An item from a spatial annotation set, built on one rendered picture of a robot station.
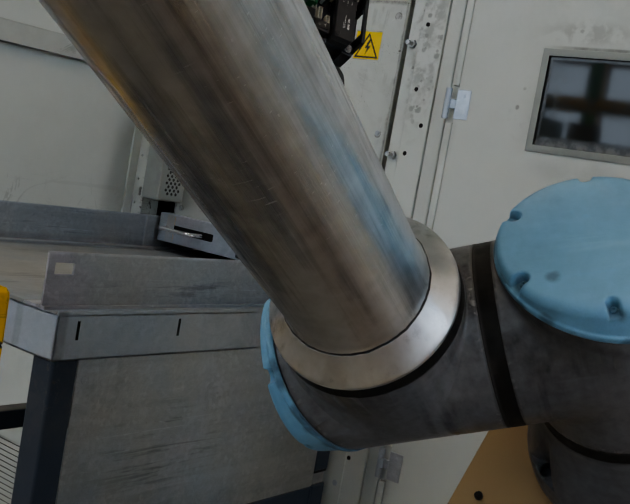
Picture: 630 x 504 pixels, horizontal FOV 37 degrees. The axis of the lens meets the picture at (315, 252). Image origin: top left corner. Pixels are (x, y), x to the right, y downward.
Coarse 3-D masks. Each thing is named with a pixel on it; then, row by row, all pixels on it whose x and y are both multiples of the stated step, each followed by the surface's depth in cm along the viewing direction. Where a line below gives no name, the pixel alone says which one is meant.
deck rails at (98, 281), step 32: (0, 224) 170; (32, 224) 175; (64, 224) 181; (96, 224) 188; (128, 224) 194; (64, 256) 113; (96, 256) 117; (128, 256) 121; (160, 256) 126; (64, 288) 114; (96, 288) 118; (128, 288) 122; (160, 288) 127; (192, 288) 132; (224, 288) 137; (256, 288) 143
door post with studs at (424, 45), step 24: (432, 0) 160; (432, 24) 160; (408, 48) 163; (432, 48) 160; (408, 72) 163; (432, 72) 160; (408, 96) 163; (408, 120) 162; (408, 144) 162; (408, 168) 162; (408, 192) 162; (408, 216) 161; (360, 456) 165; (360, 480) 165
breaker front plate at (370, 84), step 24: (360, 24) 174; (384, 24) 171; (384, 48) 170; (360, 72) 173; (384, 72) 170; (360, 96) 173; (384, 96) 170; (360, 120) 173; (384, 120) 170; (192, 216) 196
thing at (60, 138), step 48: (0, 0) 175; (0, 48) 176; (48, 48) 182; (0, 96) 178; (48, 96) 185; (96, 96) 193; (0, 144) 180; (48, 144) 187; (96, 144) 196; (0, 192) 182; (48, 192) 189; (96, 192) 198
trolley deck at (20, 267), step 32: (0, 256) 148; (32, 256) 155; (32, 288) 124; (32, 320) 112; (64, 320) 110; (96, 320) 114; (128, 320) 119; (160, 320) 123; (192, 320) 128; (224, 320) 133; (256, 320) 139; (32, 352) 112; (64, 352) 111; (96, 352) 115; (128, 352) 120; (160, 352) 124
